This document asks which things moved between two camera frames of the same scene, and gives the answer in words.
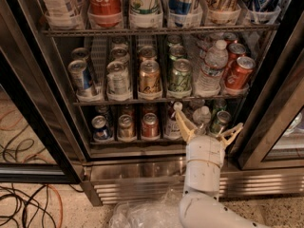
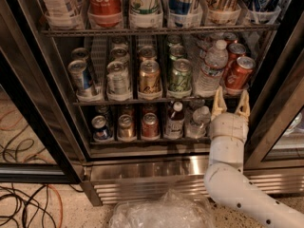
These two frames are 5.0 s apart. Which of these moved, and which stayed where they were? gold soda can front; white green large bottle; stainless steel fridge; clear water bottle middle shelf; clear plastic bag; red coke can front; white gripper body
Moved: white gripper body
Stayed: clear water bottle middle shelf; gold soda can front; red coke can front; white green large bottle; clear plastic bag; stainless steel fridge
